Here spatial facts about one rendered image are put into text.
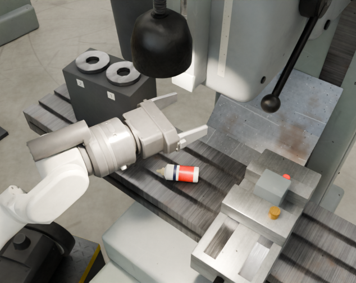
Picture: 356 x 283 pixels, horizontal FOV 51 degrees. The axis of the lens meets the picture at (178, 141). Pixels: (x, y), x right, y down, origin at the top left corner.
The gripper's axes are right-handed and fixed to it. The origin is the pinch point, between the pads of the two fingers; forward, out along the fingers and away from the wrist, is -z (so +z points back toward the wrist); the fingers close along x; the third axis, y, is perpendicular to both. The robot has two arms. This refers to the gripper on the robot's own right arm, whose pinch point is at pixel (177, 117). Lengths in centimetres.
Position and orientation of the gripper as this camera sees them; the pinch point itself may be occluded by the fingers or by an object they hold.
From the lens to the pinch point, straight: 70.1
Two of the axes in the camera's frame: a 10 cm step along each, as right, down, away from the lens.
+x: -5.2, -6.4, 5.7
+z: -8.5, 3.9, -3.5
